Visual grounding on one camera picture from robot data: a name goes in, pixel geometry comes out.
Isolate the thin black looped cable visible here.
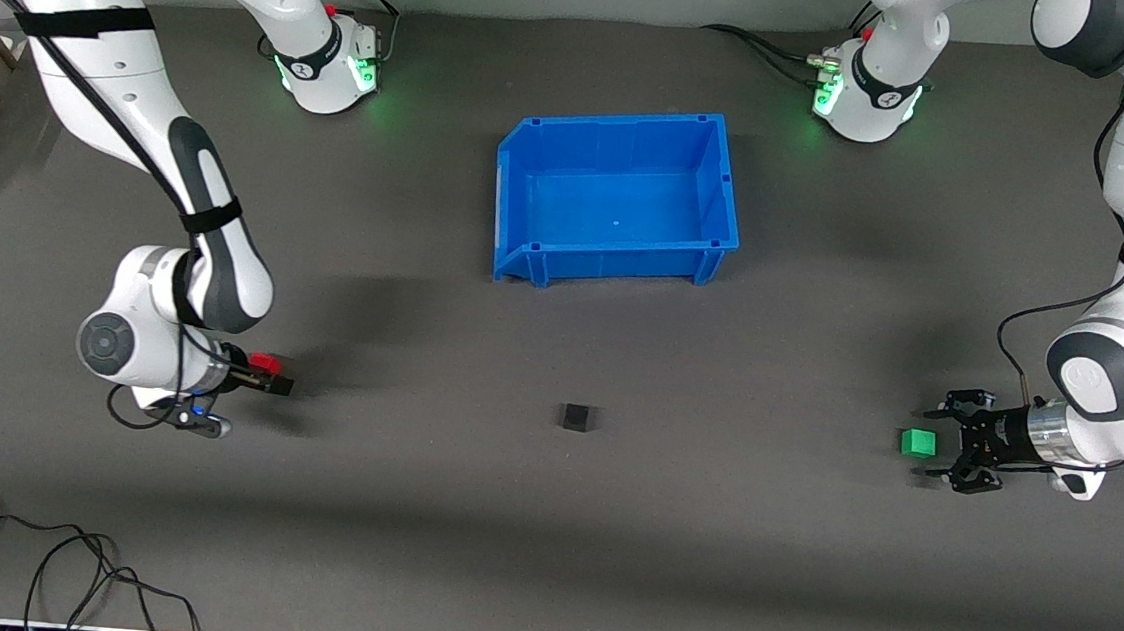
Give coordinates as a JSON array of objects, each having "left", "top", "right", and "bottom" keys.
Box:
[{"left": 0, "top": 488, "right": 212, "bottom": 631}]

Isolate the black left arm base cable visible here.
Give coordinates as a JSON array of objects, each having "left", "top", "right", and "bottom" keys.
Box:
[{"left": 696, "top": 23, "right": 846, "bottom": 90}]

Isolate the blue plastic storage bin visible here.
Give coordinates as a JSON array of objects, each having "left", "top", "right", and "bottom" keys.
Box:
[{"left": 486, "top": 96, "right": 750, "bottom": 303}]

